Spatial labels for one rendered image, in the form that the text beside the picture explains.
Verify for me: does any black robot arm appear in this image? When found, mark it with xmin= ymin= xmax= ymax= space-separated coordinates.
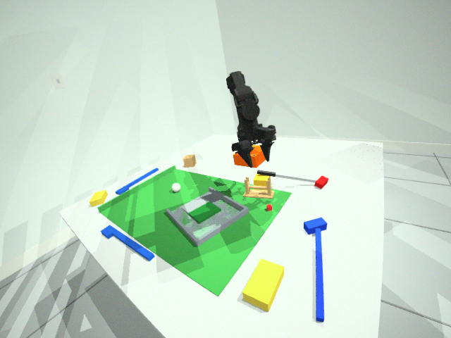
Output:
xmin=226 ymin=71 xmax=276 ymax=142

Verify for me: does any green flat mat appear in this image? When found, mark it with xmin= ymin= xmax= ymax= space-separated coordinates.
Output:
xmin=100 ymin=169 xmax=292 ymax=296

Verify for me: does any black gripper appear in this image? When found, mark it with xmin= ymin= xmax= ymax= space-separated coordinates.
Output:
xmin=231 ymin=122 xmax=276 ymax=168

